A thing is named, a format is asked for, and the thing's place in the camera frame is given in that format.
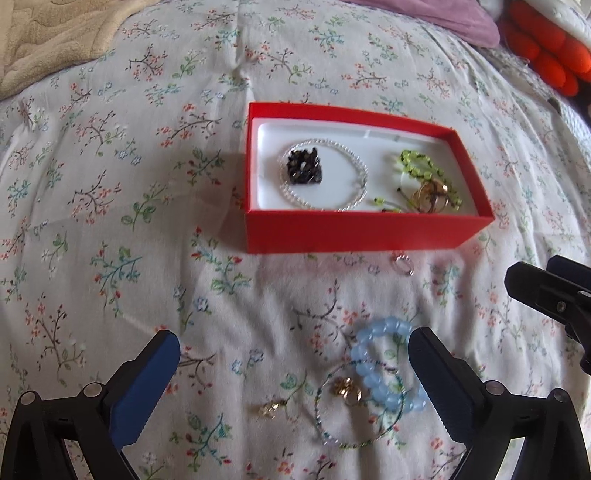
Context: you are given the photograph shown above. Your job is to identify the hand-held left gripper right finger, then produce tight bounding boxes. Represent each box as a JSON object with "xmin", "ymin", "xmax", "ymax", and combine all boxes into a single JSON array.
[{"xmin": 408, "ymin": 326, "xmax": 583, "ymax": 480}]

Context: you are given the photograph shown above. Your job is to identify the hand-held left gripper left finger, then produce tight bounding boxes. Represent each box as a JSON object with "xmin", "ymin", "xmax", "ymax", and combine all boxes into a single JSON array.
[{"xmin": 8, "ymin": 329, "xmax": 181, "ymax": 480}]

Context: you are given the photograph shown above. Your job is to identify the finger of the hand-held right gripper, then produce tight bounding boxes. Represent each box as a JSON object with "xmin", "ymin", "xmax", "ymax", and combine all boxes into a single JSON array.
[
  {"xmin": 505, "ymin": 261, "xmax": 591, "ymax": 370},
  {"xmin": 547, "ymin": 255, "xmax": 591, "ymax": 291}
]

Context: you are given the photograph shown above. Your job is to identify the light blue bead bracelet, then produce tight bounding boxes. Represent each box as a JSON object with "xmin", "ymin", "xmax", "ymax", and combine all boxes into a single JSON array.
[{"xmin": 349, "ymin": 316, "xmax": 428, "ymax": 415}]

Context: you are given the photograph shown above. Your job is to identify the gold ring charm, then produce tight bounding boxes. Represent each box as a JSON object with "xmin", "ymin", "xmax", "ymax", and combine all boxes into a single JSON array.
[{"xmin": 333, "ymin": 376, "xmax": 366, "ymax": 407}]

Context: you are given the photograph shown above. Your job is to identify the thin teal bead bangle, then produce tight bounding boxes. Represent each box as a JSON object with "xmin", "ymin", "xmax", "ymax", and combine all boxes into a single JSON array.
[{"xmin": 314, "ymin": 362, "xmax": 407, "ymax": 449}]

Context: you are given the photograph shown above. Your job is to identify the red jewelry box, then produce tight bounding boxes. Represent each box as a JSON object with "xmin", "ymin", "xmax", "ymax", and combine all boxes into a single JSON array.
[{"xmin": 245, "ymin": 102, "xmax": 496, "ymax": 256}]

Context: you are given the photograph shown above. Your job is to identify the grey patterned cloth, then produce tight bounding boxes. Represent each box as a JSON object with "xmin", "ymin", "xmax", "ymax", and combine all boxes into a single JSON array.
[{"xmin": 489, "ymin": 46, "xmax": 591, "ymax": 155}]

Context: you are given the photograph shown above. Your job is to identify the gold linked rings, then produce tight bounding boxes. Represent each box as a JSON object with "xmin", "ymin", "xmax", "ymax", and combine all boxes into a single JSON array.
[{"xmin": 412, "ymin": 179, "xmax": 452, "ymax": 214}]

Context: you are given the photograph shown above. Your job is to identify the floral bedsheet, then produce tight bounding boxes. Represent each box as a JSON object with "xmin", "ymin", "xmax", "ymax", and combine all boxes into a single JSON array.
[{"xmin": 0, "ymin": 0, "xmax": 591, "ymax": 480}]

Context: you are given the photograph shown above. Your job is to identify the orange plush toy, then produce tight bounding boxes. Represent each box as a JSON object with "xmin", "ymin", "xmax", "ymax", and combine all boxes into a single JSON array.
[{"xmin": 501, "ymin": 4, "xmax": 591, "ymax": 97}]

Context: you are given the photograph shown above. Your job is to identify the dark bead cluster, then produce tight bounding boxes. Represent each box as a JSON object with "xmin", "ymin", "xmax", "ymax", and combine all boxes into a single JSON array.
[{"xmin": 282, "ymin": 146, "xmax": 324, "ymax": 186}]

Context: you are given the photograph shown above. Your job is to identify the purple pillow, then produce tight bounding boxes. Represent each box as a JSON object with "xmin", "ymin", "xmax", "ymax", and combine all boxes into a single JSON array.
[{"xmin": 346, "ymin": 0, "xmax": 502, "ymax": 48}]

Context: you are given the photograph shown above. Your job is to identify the beige blanket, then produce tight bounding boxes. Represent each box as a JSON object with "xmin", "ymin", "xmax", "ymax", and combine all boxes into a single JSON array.
[{"xmin": 0, "ymin": 0, "xmax": 156, "ymax": 101}]

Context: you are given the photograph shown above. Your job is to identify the green bead bracelet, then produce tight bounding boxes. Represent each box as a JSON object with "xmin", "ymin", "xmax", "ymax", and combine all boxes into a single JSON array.
[{"xmin": 372, "ymin": 150, "xmax": 464, "ymax": 214}]

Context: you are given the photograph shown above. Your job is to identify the silver bead bracelet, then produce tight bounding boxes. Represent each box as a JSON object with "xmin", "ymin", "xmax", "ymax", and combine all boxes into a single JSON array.
[{"xmin": 278, "ymin": 138, "xmax": 369, "ymax": 213}]

